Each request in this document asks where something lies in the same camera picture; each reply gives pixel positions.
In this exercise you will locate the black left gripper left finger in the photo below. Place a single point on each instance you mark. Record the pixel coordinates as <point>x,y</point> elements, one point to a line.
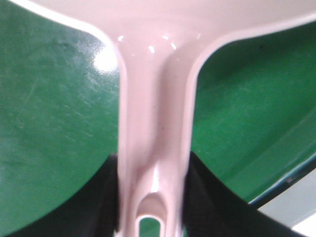
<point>90,212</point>

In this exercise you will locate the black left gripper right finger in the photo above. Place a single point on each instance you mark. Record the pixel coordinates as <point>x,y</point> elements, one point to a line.
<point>211,209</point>

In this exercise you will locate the pink plastic dustpan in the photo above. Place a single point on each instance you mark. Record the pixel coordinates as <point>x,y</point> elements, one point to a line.
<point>160,47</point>

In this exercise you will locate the white outer conveyor rim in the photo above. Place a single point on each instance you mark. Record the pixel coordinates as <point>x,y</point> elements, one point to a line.
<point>291,199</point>

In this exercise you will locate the green conveyor belt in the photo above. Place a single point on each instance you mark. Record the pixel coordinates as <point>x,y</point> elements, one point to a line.
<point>254,125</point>

